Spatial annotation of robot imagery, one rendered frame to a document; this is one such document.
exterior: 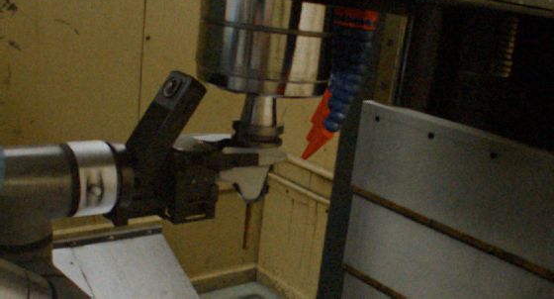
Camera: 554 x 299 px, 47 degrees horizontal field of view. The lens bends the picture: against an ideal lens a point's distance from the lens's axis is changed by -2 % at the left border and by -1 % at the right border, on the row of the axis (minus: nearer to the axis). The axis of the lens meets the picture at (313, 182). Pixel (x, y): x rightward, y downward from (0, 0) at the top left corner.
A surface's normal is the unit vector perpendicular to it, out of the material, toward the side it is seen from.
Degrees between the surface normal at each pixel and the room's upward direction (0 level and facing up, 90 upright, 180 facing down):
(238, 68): 90
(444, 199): 90
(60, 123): 90
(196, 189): 90
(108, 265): 24
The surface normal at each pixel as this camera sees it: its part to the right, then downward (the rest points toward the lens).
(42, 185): 0.66, 0.06
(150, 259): 0.38, -0.75
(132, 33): 0.65, 0.29
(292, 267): -0.75, 0.09
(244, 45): -0.24, 0.25
